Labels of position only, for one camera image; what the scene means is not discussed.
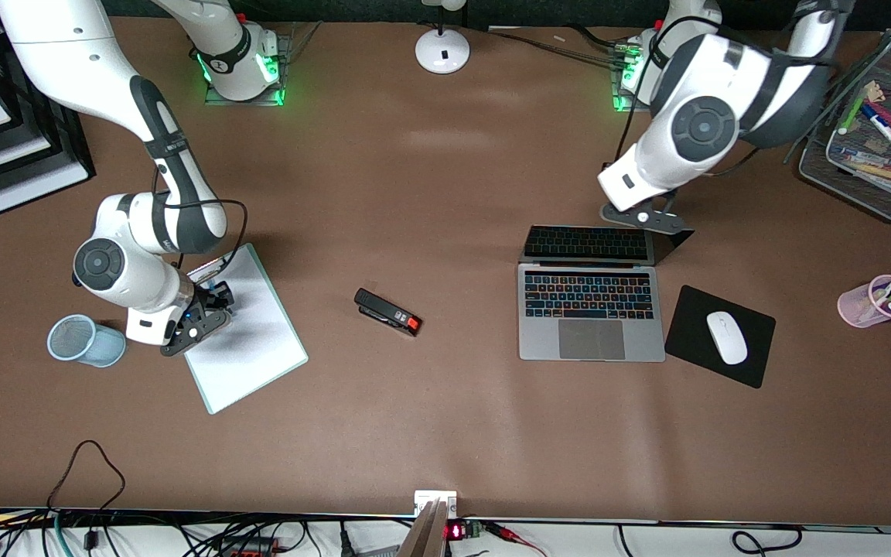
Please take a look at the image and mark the black coiled cable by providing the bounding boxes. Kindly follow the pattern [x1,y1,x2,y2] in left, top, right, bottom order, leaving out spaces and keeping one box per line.
[732,526,804,555]

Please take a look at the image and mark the thin black looped cable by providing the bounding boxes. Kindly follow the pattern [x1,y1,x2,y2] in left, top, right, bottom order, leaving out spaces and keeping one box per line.
[46,439,127,515]

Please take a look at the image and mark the white marker with blue cap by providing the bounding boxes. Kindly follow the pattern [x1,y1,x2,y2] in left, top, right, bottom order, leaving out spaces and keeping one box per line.
[860,103,891,162]

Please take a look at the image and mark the tangled black cables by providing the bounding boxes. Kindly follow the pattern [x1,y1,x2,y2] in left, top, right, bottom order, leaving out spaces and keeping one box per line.
[0,507,415,557]

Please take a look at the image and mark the white computer mouse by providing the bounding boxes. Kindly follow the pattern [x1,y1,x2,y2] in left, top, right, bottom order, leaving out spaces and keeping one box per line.
[706,311,749,366]

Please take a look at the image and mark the black power cable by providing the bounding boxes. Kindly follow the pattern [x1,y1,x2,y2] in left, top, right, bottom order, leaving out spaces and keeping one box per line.
[484,26,632,72]

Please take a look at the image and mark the black stapler with red end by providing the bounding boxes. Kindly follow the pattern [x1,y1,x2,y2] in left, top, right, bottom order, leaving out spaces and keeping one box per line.
[353,288,423,338]

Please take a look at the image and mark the light blue mesh cup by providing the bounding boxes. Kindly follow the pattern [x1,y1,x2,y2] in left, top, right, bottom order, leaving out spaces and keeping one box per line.
[46,313,128,369]

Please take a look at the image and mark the white blue pen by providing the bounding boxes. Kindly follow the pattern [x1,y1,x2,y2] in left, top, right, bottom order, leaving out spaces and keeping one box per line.
[832,145,891,168]

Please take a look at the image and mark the white round lamp stand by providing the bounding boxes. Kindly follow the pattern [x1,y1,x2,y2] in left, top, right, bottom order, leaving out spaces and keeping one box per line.
[415,0,471,76]

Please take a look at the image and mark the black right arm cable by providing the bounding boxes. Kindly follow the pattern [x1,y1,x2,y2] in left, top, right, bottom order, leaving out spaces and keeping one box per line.
[153,166,249,272]

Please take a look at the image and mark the grey mesh desk organizer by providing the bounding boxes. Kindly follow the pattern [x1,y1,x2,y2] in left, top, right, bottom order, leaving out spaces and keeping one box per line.
[784,29,891,227]

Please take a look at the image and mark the black stacked document trays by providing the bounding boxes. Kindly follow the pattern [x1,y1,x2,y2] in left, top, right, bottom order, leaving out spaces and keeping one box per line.
[0,0,97,216]

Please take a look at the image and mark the red wire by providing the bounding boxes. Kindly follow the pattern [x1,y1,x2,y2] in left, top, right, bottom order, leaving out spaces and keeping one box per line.
[484,522,548,557]

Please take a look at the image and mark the black mouse pad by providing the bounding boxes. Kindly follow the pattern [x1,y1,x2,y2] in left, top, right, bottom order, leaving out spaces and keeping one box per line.
[664,285,777,390]

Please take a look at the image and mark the mint clipboard with white paper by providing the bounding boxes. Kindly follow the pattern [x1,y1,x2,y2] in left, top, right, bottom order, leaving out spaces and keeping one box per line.
[181,242,309,415]

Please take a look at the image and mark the translucent pink cup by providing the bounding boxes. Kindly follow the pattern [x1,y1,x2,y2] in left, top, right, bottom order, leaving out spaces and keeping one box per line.
[837,275,891,329]

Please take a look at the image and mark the small white box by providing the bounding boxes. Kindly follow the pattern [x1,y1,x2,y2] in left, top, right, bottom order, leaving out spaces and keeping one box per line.
[414,490,458,518]

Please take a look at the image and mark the silver laptop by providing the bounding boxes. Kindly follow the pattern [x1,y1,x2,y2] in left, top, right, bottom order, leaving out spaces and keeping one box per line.
[517,224,667,363]

